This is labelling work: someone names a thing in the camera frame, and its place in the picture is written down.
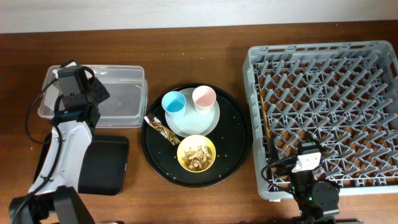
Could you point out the round black serving tray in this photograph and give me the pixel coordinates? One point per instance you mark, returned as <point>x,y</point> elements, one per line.
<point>232,138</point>

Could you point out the light blue cup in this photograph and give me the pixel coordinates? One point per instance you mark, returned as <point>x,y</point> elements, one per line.
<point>174,104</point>

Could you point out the gold snack wrapper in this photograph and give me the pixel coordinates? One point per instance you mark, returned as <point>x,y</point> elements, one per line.
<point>155,123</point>

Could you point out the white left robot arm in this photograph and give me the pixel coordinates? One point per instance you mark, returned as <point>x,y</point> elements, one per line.
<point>65,202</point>

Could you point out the food scraps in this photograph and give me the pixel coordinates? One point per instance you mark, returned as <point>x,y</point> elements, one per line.
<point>197,158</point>

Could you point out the grey dishwasher rack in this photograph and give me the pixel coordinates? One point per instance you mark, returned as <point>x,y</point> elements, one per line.
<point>344,93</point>

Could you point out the pink cup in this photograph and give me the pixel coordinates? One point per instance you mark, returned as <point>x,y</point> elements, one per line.
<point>204,98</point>

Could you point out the black rectangular waste tray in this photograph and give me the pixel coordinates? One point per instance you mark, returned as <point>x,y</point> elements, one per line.
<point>89,164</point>

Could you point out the light grey plate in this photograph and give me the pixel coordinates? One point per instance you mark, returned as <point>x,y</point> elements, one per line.
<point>193,123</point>

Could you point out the yellow bowl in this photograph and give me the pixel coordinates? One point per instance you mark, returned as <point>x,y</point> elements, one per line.
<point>192,141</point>

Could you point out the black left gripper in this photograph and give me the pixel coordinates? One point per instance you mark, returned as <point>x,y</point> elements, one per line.
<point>100,90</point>

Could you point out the clear plastic waste bin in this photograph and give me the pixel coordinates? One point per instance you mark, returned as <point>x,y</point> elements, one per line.
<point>126,84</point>

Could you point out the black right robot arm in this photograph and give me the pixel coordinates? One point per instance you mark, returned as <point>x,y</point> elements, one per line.
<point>317,199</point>

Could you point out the wooden chopstick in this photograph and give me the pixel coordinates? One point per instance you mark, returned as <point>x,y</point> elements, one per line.
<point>263,108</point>

